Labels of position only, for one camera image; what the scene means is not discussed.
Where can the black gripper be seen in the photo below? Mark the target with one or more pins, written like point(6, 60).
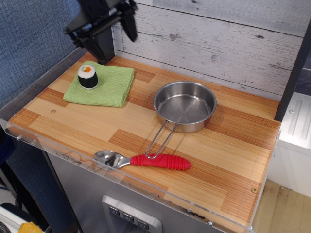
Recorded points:
point(98, 15)

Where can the stainless steel pan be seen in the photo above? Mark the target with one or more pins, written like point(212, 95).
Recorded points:
point(182, 107)

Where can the green folded cloth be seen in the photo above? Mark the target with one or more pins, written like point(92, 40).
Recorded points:
point(113, 86)

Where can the toy sushi roll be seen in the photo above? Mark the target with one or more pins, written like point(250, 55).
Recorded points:
point(87, 77)

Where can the stainless steel cabinet front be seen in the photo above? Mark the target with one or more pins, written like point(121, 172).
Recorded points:
point(85, 188)

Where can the clear acrylic front guard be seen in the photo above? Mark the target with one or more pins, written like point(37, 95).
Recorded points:
point(229, 159)

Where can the silver button control panel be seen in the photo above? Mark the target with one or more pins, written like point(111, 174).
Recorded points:
point(116, 208)

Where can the yellow object bottom left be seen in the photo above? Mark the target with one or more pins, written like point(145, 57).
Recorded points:
point(29, 227)

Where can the dark left vertical post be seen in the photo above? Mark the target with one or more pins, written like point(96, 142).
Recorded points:
point(105, 42)

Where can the dark vertical post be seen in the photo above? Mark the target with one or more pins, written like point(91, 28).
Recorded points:
point(105, 42)
point(294, 76)

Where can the red handled metal spoon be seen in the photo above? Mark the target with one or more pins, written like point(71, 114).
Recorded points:
point(115, 160)

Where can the dark right vertical post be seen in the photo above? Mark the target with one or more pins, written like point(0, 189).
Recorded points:
point(294, 76)

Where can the white aluminium frame block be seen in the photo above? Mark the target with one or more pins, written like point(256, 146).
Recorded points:
point(290, 165)

